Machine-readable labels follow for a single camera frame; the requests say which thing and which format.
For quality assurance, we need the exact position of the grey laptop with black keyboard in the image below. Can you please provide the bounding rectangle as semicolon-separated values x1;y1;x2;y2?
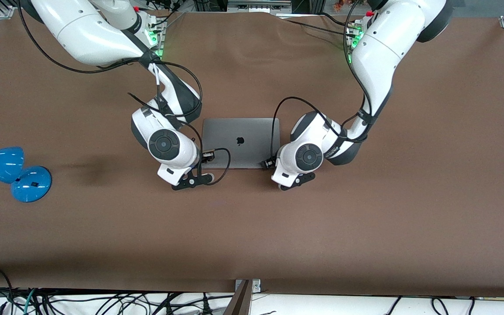
201;117;281;170

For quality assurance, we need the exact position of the grey power strip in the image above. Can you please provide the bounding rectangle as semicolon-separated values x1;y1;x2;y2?
227;0;293;14

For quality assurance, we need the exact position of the blue desk lamp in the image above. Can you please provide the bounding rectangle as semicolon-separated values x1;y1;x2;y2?
0;146;53;203

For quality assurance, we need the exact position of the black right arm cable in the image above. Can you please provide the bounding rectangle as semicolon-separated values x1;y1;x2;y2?
17;0;232;187

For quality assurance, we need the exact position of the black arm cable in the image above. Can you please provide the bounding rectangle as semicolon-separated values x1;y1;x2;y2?
17;0;232;187
270;0;373;166

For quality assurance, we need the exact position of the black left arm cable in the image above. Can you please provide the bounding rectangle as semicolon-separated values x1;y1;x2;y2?
270;0;373;166

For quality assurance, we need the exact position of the small metal table bracket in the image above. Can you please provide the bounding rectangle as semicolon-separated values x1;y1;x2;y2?
234;279;262;294

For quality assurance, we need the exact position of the black cable on table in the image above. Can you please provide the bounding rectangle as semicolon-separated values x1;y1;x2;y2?
278;12;354;39

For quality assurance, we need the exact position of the dark metal post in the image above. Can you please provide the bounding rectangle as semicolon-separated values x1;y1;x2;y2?
223;280;253;315

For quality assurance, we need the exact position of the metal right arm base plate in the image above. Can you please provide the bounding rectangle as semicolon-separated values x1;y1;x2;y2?
146;17;165;58

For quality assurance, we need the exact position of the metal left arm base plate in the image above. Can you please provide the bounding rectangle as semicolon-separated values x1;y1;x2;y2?
345;21;361;64

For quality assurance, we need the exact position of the teal cable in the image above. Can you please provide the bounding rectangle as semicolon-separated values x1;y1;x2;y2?
23;288;37;315

